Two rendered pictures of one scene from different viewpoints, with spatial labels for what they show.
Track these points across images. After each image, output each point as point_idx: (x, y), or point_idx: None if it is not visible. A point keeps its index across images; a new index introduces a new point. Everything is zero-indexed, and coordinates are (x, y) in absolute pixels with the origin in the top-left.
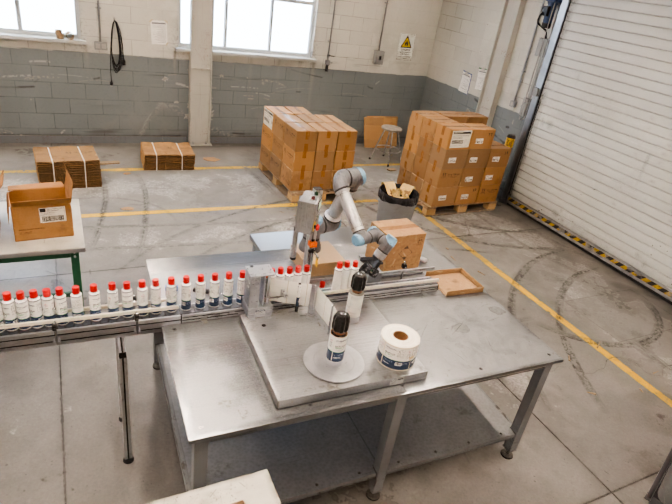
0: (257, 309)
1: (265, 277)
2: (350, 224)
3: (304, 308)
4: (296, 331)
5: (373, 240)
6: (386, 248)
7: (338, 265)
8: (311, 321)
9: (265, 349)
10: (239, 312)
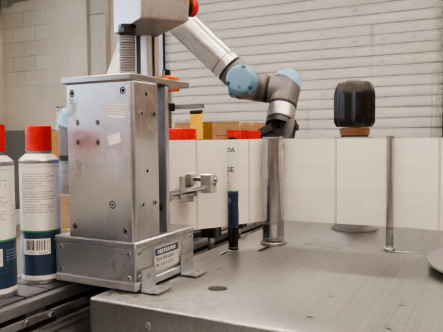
0: (159, 243)
1: (167, 89)
2: (210, 53)
3: (238, 242)
4: (324, 268)
5: (260, 85)
6: (294, 93)
7: (235, 136)
8: (304, 249)
9: (368, 325)
10: (63, 309)
